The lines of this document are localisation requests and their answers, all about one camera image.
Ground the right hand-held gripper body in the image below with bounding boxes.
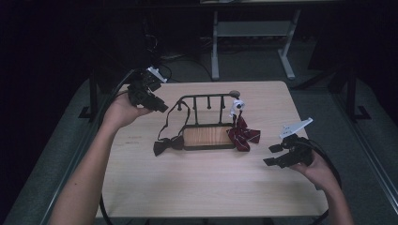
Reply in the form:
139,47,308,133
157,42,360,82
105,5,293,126
279,117,314,169

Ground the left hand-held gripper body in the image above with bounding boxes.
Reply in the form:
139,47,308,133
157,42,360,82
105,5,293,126
126,66,168,111

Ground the dark red striped bow tie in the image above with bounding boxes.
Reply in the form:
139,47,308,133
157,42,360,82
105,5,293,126
226,97,262,153

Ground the black bow tie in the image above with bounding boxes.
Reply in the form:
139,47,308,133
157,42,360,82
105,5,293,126
152,99,191,158

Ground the black hook rack wooden tray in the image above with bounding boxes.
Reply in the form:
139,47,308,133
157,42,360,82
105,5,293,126
176,92,242,152

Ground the person's left hand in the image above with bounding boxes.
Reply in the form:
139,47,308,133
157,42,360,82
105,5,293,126
101,92,154,131

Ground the person's right hand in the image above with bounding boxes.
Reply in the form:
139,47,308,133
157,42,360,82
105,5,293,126
289,149,341,192

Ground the grey power strip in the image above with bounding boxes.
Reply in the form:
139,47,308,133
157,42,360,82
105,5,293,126
161,53,186,62

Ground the black metal stand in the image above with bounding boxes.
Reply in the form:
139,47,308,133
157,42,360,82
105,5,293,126
78,69,100,123
344,66,373,123

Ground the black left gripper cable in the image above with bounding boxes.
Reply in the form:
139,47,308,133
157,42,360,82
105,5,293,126
99,68,136,225

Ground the black floor cable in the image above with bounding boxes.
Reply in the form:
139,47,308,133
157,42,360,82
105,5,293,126
146,32,214,84

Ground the grey metal rail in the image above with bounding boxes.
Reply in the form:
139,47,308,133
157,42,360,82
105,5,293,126
39,93,109,225
331,93,398,205

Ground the grey metal desk frame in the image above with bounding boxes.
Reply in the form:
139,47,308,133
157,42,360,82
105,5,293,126
210,8,302,82

